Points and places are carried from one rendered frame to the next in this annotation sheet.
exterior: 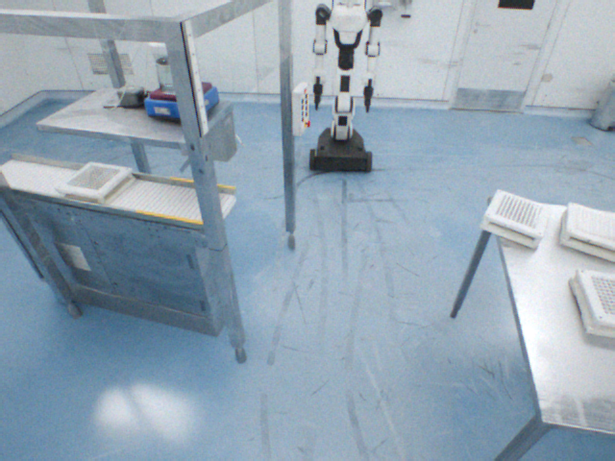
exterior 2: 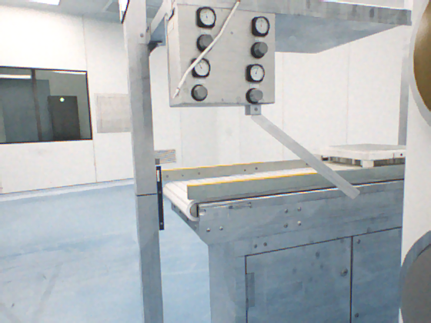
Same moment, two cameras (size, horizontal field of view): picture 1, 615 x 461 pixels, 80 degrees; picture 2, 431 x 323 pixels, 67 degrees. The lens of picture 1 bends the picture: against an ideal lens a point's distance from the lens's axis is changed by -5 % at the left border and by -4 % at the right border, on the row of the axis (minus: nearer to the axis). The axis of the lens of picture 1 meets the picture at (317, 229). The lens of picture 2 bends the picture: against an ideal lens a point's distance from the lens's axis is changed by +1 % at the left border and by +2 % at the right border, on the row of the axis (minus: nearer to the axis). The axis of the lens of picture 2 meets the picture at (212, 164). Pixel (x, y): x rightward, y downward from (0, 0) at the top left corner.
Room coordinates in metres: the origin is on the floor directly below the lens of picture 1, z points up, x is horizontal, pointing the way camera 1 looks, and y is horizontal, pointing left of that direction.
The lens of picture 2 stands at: (2.08, 0.05, 1.07)
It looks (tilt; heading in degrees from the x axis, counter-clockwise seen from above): 7 degrees down; 147
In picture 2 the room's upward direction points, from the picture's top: 2 degrees counter-clockwise
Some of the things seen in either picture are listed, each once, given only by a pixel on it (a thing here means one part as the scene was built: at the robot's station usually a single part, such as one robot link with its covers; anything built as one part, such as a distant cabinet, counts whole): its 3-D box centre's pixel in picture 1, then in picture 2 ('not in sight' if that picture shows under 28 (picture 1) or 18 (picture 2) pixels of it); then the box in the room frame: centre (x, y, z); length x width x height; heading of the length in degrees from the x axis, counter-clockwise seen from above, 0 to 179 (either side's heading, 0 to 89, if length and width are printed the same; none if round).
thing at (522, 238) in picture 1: (514, 221); not in sight; (1.31, -0.87, 0.90); 0.24 x 0.24 x 0.02; 57
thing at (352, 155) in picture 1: (340, 139); not in sight; (3.43, -0.21, 0.19); 0.64 x 0.52 x 0.33; 178
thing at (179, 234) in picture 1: (100, 199); (371, 187); (1.48, 1.07, 0.84); 1.30 x 0.29 x 0.10; 77
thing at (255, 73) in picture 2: not in sight; (255, 73); (1.54, 0.52, 1.17); 0.04 x 0.01 x 0.04; 77
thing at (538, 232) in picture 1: (518, 212); not in sight; (1.31, -0.87, 0.95); 0.25 x 0.24 x 0.02; 147
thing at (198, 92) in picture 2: not in sight; (200, 89); (1.52, 0.39, 1.14); 0.03 x 0.02 x 0.04; 77
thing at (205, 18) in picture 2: not in sight; (206, 17); (1.52, 0.41, 1.27); 0.04 x 0.01 x 0.04; 77
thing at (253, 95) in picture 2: not in sight; (255, 93); (1.55, 0.51, 1.13); 0.03 x 0.03 x 0.04; 77
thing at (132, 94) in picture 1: (134, 96); not in sight; (1.46, 0.74, 1.37); 0.12 x 0.07 x 0.06; 77
